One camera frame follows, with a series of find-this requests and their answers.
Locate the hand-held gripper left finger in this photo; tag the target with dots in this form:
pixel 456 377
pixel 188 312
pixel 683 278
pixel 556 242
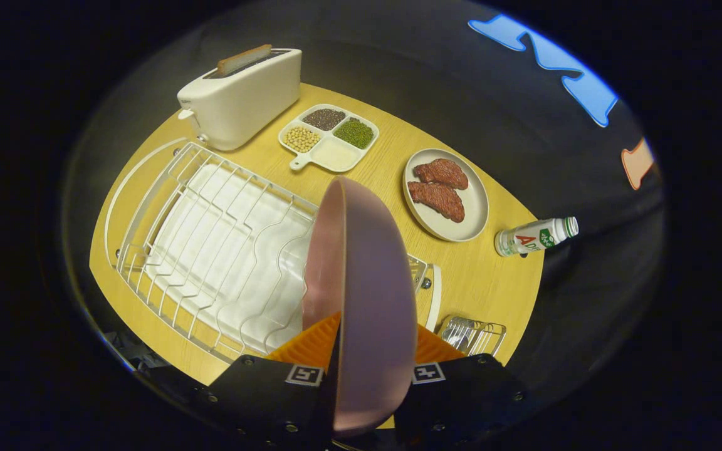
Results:
pixel 261 401

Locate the pile of soybeans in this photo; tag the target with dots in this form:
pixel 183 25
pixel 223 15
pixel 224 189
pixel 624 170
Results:
pixel 302 139

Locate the white green drink bottle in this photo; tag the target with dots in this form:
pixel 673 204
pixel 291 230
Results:
pixel 530 238

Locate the white divided dish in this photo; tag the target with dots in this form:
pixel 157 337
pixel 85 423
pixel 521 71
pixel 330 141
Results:
pixel 333 153

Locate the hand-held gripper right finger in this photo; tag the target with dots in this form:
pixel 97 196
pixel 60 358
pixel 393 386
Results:
pixel 461 394

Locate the pile of green beans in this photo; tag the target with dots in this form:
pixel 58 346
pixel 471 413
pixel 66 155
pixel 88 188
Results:
pixel 355 133

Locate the bread slice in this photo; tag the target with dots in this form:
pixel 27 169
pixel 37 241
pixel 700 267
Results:
pixel 245 58

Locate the white toaster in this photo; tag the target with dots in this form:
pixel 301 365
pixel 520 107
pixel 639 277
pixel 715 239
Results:
pixel 242 106

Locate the white dish rack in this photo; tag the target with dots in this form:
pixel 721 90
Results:
pixel 229 250

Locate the pink plate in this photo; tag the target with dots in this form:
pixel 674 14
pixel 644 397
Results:
pixel 367 282

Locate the beige round dish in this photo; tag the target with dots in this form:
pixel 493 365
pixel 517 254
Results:
pixel 470 207

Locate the raw meat slice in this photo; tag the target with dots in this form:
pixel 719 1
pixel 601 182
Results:
pixel 437 200
pixel 441 173

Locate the pile of dark seeds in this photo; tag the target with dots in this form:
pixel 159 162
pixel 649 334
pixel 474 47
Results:
pixel 323 119

